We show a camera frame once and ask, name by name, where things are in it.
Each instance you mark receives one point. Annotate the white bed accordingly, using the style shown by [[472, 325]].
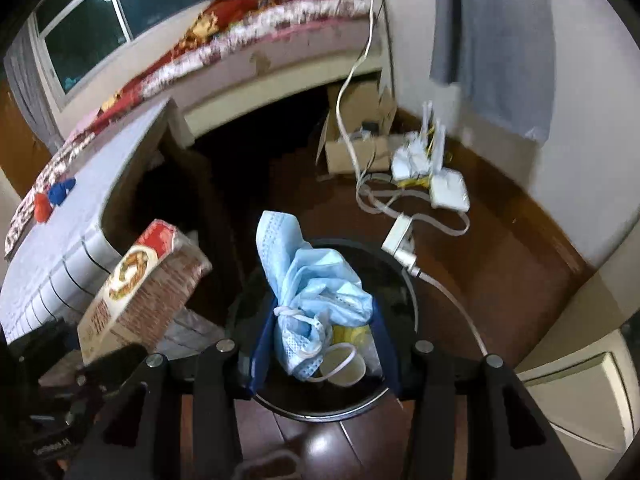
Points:
[[280, 80]]

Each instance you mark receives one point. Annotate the red snack box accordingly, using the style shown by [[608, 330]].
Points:
[[145, 285]]

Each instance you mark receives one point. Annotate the grey window curtain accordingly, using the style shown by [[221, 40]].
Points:
[[32, 85]]

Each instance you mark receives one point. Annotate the white power adapter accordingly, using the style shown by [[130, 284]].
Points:
[[397, 237]]

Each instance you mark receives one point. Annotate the white flat modem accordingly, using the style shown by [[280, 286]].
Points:
[[450, 190]]

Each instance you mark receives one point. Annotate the blue face mask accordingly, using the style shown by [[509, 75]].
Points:
[[310, 285]]

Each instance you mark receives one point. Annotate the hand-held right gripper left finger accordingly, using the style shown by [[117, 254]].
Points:
[[260, 360]]

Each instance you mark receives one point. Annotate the small red item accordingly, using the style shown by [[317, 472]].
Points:
[[42, 207]]

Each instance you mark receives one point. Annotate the blue paper cup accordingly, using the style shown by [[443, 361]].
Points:
[[345, 367]]

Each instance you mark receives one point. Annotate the small blue item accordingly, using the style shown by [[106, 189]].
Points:
[[61, 191]]

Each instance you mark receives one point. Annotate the white router with antennas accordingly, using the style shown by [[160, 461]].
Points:
[[412, 160]]

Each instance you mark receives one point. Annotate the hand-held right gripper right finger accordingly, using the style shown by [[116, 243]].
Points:
[[390, 366]]

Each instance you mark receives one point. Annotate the yellow wrapper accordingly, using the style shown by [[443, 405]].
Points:
[[350, 334]]

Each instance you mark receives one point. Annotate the bed with red blanket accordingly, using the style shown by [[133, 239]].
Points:
[[225, 45]]

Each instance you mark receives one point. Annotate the black round trash bin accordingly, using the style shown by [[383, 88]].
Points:
[[395, 280]]

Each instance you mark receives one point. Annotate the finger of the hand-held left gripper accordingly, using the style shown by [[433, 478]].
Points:
[[112, 362]]

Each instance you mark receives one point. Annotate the open cardboard box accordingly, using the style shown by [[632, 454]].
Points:
[[350, 155]]

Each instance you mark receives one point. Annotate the window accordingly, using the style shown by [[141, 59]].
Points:
[[125, 15]]

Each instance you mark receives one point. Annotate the grey hanging cloth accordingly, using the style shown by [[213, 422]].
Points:
[[495, 40]]

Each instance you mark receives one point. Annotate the beige box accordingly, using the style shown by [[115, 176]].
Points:
[[585, 360]]

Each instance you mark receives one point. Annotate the black power adapter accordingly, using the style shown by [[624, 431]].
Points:
[[371, 126]]

